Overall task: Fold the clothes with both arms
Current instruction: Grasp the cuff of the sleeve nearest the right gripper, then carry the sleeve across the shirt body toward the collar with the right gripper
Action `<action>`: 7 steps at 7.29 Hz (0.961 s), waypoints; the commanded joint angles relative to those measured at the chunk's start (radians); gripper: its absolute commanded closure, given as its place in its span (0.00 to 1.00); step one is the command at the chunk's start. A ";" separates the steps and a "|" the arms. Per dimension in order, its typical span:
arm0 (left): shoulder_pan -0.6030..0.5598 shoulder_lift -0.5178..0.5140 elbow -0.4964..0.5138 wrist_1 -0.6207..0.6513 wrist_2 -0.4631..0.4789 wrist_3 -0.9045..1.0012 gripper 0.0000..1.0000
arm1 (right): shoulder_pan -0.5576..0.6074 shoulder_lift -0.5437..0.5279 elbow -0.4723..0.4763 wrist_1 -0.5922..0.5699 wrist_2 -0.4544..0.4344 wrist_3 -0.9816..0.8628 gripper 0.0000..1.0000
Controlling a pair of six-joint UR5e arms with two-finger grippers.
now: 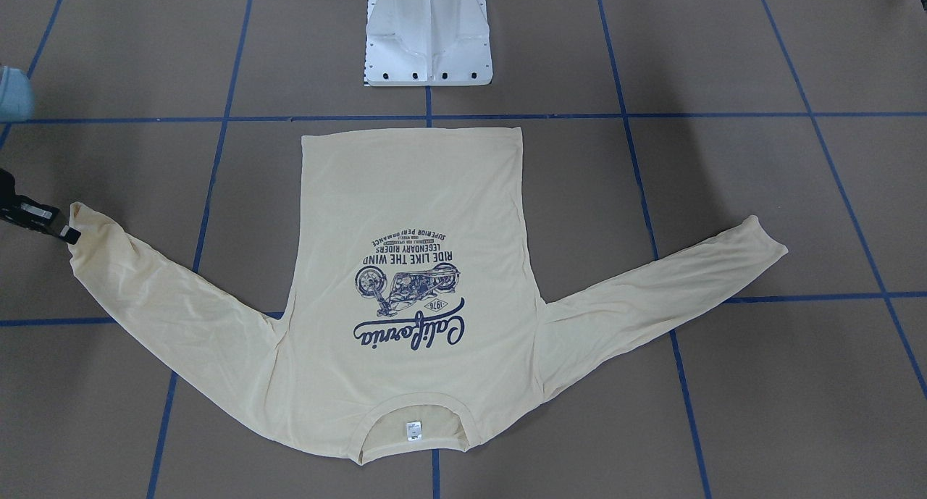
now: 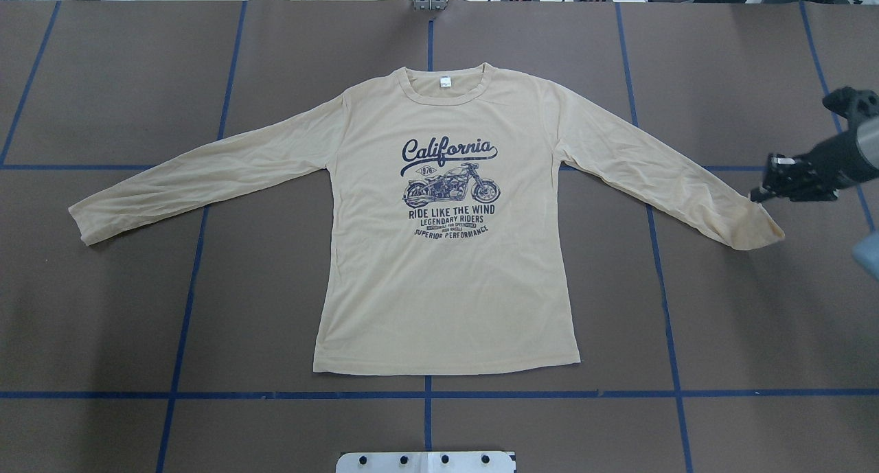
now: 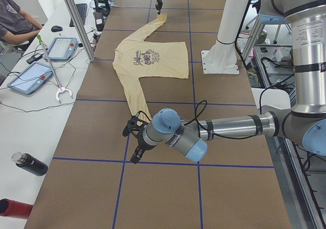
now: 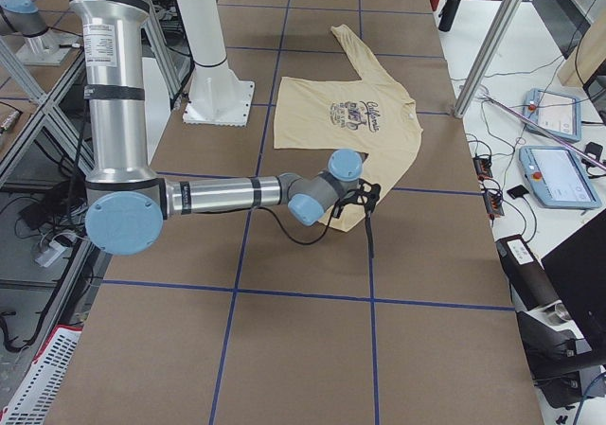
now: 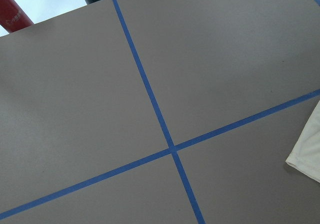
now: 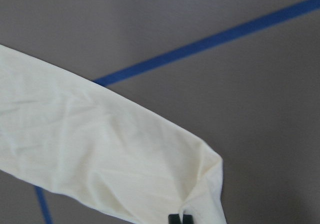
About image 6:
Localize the cream long-sleeve printed shirt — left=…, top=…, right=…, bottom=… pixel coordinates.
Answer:
left=0, top=46, right=226, bottom=224

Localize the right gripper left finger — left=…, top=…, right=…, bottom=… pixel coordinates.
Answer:
left=168, top=214, right=181, bottom=224

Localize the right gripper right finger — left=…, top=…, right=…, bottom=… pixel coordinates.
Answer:
left=182, top=215, right=194, bottom=224

